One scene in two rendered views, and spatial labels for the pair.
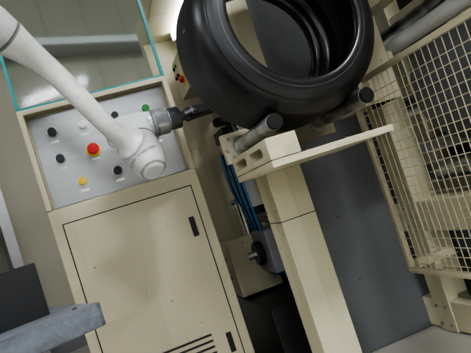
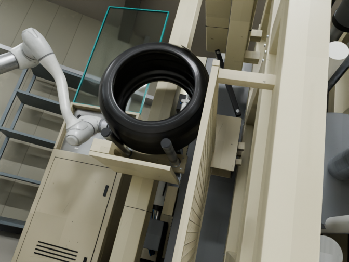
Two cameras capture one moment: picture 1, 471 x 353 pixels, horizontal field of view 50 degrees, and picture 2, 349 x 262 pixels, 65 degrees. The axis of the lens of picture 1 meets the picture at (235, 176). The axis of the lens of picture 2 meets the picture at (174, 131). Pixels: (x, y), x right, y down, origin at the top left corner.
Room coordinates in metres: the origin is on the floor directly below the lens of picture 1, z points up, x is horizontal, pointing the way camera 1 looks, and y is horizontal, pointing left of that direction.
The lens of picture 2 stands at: (0.38, -0.94, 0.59)
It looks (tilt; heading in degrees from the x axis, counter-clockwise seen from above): 18 degrees up; 27
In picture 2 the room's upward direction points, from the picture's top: 13 degrees clockwise
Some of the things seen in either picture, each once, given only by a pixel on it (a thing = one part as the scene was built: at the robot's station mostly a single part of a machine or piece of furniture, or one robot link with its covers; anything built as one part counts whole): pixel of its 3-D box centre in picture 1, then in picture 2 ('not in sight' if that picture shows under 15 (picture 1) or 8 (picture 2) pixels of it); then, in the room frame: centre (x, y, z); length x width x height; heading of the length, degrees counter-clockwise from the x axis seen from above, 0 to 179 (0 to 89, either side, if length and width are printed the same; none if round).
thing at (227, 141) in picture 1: (279, 134); (151, 158); (1.68, -0.18, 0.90); 0.40 x 0.03 x 0.10; 106
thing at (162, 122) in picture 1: (160, 121); (106, 126); (1.66, 0.18, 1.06); 0.09 x 0.06 x 0.09; 15
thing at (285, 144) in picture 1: (262, 155); (113, 156); (1.47, -0.09, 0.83); 0.36 x 0.09 x 0.06; 16
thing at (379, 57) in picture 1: (356, 69); (223, 146); (1.82, -0.54, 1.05); 0.20 x 0.15 x 0.30; 16
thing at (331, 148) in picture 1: (308, 155); (138, 168); (1.51, -0.23, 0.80); 0.37 x 0.36 x 0.02; 106
